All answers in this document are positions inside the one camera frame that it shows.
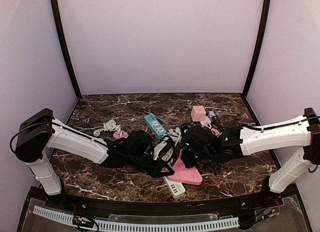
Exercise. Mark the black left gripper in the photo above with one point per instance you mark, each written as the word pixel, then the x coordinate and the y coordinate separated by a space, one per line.
pixel 155 160

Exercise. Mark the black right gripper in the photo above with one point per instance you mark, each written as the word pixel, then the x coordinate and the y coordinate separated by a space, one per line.
pixel 189 154

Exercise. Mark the white square adapter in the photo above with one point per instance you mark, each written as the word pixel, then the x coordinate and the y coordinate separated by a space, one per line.
pixel 206 122

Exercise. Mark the pink triangular power strip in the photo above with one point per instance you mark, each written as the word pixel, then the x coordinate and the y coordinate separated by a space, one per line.
pixel 185 175

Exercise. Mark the pink cube socket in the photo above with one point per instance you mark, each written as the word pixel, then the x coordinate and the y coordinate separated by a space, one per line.
pixel 198 113

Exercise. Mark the light blue charger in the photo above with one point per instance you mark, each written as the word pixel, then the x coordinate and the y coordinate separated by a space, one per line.
pixel 212 116

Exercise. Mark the pink adapter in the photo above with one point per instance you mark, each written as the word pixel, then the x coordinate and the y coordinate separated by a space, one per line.
pixel 120 134

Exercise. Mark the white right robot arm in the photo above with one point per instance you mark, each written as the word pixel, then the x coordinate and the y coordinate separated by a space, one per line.
pixel 301 132

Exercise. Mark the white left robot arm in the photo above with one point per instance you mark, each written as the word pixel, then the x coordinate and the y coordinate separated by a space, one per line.
pixel 43 130

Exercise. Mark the white power strip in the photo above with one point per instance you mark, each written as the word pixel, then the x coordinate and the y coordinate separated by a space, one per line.
pixel 176 189

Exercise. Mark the teal power strip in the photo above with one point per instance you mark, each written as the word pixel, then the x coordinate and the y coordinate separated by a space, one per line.
pixel 155 126

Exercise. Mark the small circuit board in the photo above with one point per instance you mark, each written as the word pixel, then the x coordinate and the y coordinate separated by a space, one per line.
pixel 82 222

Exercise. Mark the white cable duct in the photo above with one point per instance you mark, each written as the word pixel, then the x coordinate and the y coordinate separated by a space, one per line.
pixel 127 223

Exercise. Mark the black frame post right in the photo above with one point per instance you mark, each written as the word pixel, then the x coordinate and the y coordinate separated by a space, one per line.
pixel 257 47

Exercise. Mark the black frame post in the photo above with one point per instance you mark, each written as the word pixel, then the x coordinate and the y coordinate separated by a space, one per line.
pixel 257 47
pixel 64 48

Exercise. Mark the black frame post left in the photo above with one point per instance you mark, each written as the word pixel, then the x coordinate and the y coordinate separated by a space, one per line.
pixel 64 48

